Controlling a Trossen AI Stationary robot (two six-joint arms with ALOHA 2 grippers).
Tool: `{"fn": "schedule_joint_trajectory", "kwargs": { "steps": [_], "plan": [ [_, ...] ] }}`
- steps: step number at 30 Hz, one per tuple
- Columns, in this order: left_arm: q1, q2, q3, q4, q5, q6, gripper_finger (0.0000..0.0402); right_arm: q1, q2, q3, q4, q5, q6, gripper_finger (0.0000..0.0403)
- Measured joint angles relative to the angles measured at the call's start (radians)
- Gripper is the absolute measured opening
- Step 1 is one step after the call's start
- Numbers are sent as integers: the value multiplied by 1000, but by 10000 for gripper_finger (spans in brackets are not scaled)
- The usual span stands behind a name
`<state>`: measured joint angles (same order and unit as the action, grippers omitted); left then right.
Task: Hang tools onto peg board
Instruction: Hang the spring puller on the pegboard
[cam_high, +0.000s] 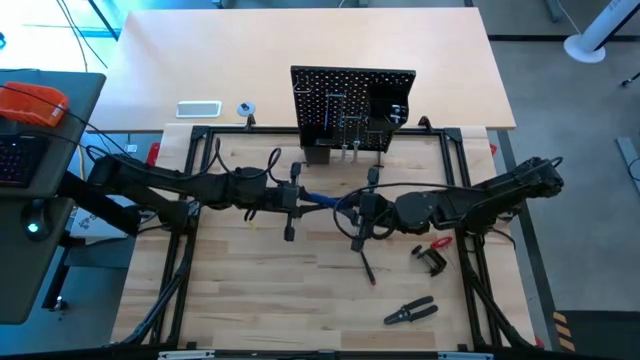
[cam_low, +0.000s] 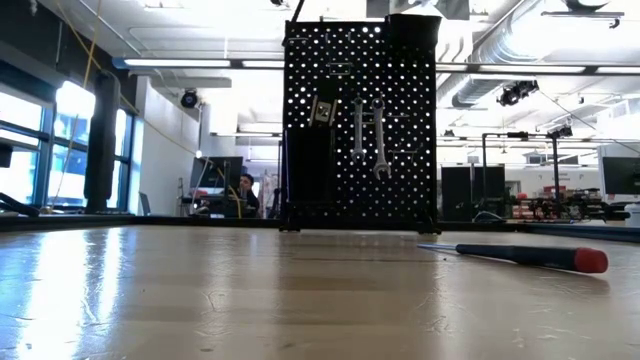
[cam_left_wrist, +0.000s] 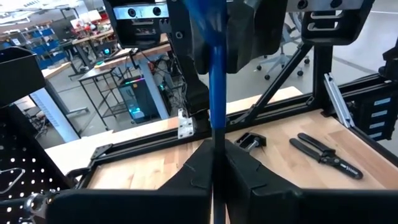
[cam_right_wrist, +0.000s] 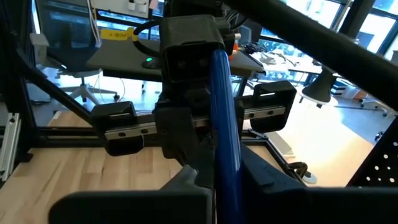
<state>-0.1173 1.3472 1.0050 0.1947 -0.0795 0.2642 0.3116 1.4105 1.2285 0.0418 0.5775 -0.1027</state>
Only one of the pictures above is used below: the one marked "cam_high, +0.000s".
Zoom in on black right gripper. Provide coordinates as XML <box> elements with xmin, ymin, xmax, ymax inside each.
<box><xmin>342</xmin><ymin>167</ymin><xmax>396</xmax><ymax>252</ymax></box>

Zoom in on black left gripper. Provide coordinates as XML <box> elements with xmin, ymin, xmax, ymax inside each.
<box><xmin>272</xmin><ymin>162</ymin><xmax>315</xmax><ymax>242</ymax></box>

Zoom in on blue T-handle hex key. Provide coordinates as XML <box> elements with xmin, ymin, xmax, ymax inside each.
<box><xmin>299</xmin><ymin>191</ymin><xmax>351</xmax><ymax>217</ymax></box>

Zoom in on black and red screwdriver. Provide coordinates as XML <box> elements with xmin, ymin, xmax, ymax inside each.
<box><xmin>359</xmin><ymin>248</ymin><xmax>377</xmax><ymax>287</ymax></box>

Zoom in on black C-clamp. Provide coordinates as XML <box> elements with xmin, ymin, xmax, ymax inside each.
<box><xmin>411</xmin><ymin>244</ymin><xmax>449</xmax><ymax>277</ymax></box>

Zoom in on wide black pegboard bin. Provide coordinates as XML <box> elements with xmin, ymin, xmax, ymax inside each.
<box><xmin>367</xmin><ymin>82</ymin><xmax>412</xmax><ymax>132</ymax></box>

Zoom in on black metal pegboard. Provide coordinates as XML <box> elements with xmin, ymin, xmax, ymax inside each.
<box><xmin>289</xmin><ymin>65</ymin><xmax>417</xmax><ymax>170</ymax></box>

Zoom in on white rectangular device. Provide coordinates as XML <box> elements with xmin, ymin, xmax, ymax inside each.
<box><xmin>175</xmin><ymin>100</ymin><xmax>223</xmax><ymax>120</ymax></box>

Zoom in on light wood desk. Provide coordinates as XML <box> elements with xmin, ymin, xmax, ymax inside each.
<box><xmin>88</xmin><ymin>7</ymin><xmax>517</xmax><ymax>134</ymax></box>

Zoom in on black diagonal support bar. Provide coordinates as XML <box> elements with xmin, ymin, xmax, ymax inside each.
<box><xmin>55</xmin><ymin>170</ymin><xmax>154</xmax><ymax>237</ymax></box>

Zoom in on white cardboard box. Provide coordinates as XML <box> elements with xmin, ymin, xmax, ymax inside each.
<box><xmin>68</xmin><ymin>207</ymin><xmax>132</xmax><ymax>239</ymax></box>

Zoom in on yellow black hazard tape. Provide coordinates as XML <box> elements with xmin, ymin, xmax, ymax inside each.
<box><xmin>551</xmin><ymin>310</ymin><xmax>577</xmax><ymax>353</ymax></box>

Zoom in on black computer mouse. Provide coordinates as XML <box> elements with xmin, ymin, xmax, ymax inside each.
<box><xmin>20</xmin><ymin>198</ymin><xmax>52</xmax><ymax>242</ymax></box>

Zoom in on white standing fan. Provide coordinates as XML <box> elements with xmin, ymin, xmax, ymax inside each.
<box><xmin>563</xmin><ymin>0</ymin><xmax>640</xmax><ymax>65</ymax></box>

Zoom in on black keyboard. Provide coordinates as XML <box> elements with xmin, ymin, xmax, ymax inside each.
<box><xmin>0</xmin><ymin>133</ymin><xmax>50</xmax><ymax>187</ymax></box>

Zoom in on orange plastic case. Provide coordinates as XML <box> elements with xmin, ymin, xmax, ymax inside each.
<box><xmin>0</xmin><ymin>81</ymin><xmax>70</xmax><ymax>128</ymax></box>

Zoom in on dark grey side desk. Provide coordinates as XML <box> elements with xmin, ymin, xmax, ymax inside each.
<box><xmin>0</xmin><ymin>68</ymin><xmax>107</xmax><ymax>326</ymax></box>

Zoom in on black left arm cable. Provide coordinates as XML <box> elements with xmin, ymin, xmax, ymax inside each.
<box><xmin>213</xmin><ymin>137</ymin><xmax>284</xmax><ymax>182</ymax></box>

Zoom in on black aluminium table frame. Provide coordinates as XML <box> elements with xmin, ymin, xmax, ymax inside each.
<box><xmin>107</xmin><ymin>123</ymin><xmax>546</xmax><ymax>354</ymax></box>

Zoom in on black wire stripper pliers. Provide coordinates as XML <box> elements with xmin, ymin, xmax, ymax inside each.
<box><xmin>383</xmin><ymin>295</ymin><xmax>439</xmax><ymax>325</ymax></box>

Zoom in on silver metal bracket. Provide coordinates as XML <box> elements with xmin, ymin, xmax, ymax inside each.
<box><xmin>437</xmin><ymin>351</ymin><xmax>495</xmax><ymax>360</ymax></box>
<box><xmin>158</xmin><ymin>350</ymin><xmax>216</xmax><ymax>360</ymax></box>

